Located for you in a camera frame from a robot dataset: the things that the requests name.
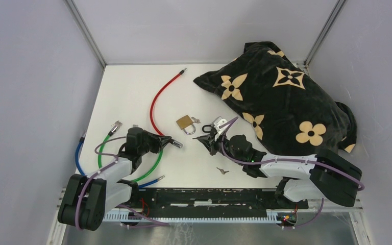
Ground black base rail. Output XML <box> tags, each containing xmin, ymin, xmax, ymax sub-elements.
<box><xmin>124</xmin><ymin>187</ymin><xmax>309</xmax><ymax>218</ymax></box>

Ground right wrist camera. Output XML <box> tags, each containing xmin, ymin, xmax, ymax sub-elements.
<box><xmin>212</xmin><ymin>116</ymin><xmax>228</xmax><ymax>134</ymax></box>

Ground black padlock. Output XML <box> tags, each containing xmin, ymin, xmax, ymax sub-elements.
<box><xmin>202</xmin><ymin>125</ymin><xmax>213</xmax><ymax>134</ymax></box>

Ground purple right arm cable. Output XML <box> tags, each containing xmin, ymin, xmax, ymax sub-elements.
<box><xmin>218</xmin><ymin>116</ymin><xmax>366</xmax><ymax>228</ymax></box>

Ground black floral blanket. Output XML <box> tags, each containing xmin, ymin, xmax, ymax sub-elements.
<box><xmin>194</xmin><ymin>41</ymin><xmax>357</xmax><ymax>156</ymax></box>

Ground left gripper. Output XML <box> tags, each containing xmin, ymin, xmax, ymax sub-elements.
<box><xmin>138</xmin><ymin>130</ymin><xmax>172</xmax><ymax>155</ymax></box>

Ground large padlock keys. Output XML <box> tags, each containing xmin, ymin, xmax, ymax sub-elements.
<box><xmin>191</xmin><ymin>117</ymin><xmax>200</xmax><ymax>124</ymax></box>

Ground red cable lock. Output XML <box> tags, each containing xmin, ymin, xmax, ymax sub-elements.
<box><xmin>149</xmin><ymin>68</ymin><xmax>187</xmax><ymax>136</ymax></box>

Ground blue cable lock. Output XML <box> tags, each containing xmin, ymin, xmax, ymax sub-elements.
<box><xmin>75</xmin><ymin>130</ymin><xmax>165</xmax><ymax>188</ymax></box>

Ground large brass padlock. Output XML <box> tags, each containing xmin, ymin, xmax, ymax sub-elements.
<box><xmin>176</xmin><ymin>115</ymin><xmax>196</xmax><ymax>135</ymax></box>

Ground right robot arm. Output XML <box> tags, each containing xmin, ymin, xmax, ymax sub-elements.
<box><xmin>195</xmin><ymin>134</ymin><xmax>364</xmax><ymax>208</ymax></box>

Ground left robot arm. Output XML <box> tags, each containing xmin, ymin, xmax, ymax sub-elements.
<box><xmin>57</xmin><ymin>127</ymin><xmax>172</xmax><ymax>231</ymax></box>

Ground small padlock keys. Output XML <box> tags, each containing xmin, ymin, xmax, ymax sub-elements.
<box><xmin>216</xmin><ymin>167</ymin><xmax>229</xmax><ymax>175</ymax></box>

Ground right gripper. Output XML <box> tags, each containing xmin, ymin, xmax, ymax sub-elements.
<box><xmin>199</xmin><ymin>130</ymin><xmax>243</xmax><ymax>165</ymax></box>

